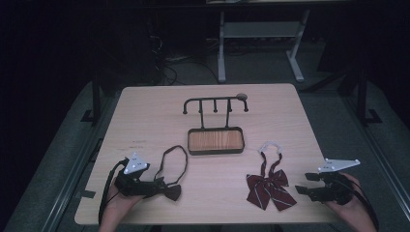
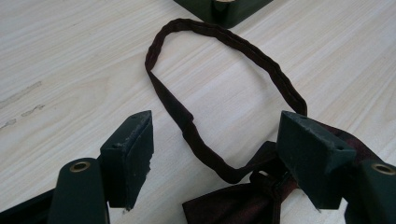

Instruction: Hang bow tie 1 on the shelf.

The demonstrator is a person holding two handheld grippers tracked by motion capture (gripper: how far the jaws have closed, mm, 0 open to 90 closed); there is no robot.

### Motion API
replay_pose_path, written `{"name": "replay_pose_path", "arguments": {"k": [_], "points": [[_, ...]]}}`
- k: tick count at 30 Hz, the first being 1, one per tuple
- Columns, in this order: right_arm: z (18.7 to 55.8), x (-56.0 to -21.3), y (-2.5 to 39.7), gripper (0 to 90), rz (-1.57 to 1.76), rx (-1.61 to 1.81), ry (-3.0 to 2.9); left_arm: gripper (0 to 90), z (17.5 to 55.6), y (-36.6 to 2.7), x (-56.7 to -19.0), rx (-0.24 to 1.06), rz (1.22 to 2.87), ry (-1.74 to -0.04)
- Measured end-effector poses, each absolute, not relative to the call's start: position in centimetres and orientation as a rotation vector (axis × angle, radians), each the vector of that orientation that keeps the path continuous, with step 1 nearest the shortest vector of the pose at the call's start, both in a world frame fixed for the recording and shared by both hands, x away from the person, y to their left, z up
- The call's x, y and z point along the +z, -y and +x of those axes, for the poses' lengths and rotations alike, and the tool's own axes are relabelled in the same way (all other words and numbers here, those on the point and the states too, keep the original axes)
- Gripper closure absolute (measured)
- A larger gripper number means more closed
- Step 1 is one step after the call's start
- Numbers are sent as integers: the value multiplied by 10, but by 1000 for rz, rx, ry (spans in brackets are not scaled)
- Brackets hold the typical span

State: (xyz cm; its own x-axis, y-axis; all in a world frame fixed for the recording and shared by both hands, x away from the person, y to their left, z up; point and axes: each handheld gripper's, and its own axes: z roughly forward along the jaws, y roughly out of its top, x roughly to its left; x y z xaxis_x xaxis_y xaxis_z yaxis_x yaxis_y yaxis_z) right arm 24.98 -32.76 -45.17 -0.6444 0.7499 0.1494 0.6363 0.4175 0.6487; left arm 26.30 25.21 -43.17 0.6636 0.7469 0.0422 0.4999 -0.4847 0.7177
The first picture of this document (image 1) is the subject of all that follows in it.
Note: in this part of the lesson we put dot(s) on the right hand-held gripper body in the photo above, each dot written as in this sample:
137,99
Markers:
335,190

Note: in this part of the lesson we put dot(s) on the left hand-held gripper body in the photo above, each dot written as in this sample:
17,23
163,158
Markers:
132,188

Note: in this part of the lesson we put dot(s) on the dark red striped bow tie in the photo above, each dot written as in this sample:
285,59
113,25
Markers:
269,187

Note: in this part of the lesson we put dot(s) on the black hook rack wooden base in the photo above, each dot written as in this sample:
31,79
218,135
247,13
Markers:
215,140

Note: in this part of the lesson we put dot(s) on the person's left hand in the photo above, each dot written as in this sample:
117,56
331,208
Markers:
117,204

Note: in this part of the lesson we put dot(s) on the person's right hand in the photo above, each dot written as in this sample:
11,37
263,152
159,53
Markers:
356,208

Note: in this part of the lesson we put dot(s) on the grey tape strip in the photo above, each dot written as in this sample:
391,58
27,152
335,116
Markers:
86,194

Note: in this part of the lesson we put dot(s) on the black metal stand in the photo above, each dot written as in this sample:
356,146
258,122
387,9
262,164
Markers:
95,100
362,96

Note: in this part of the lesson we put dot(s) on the white power strip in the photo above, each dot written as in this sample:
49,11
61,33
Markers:
177,59

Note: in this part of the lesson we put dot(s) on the white metal desk frame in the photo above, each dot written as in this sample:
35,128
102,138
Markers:
261,29

